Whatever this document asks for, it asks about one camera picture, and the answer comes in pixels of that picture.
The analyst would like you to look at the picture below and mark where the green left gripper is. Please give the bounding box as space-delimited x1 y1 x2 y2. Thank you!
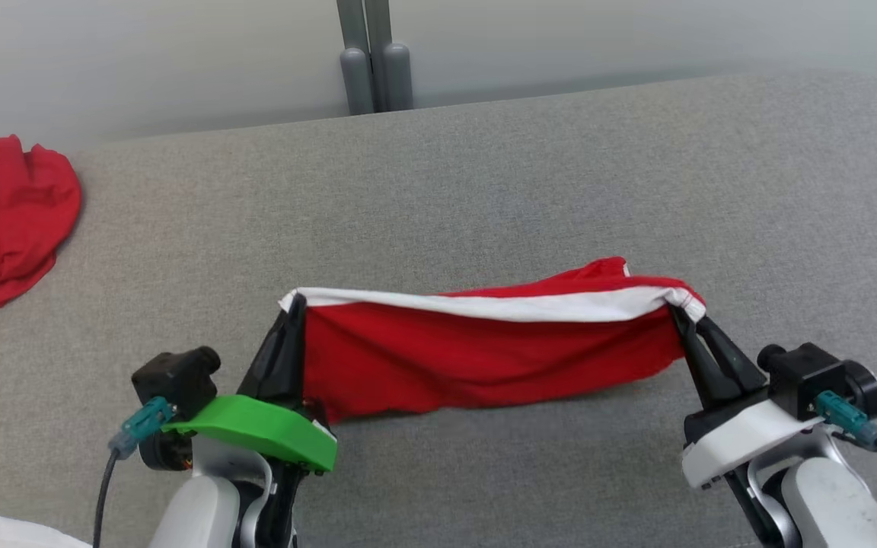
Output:
163 295 338 474

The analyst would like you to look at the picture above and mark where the red shorts white waistband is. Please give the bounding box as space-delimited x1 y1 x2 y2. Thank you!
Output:
279 256 707 423

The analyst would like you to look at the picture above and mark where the grey partition post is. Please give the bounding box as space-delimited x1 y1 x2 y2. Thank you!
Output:
336 0 375 116
365 0 414 113

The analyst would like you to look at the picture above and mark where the red shorts white label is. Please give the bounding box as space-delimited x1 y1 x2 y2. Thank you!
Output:
0 135 83 324

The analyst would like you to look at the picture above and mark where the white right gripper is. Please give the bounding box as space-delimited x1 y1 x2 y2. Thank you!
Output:
671 304 835 490

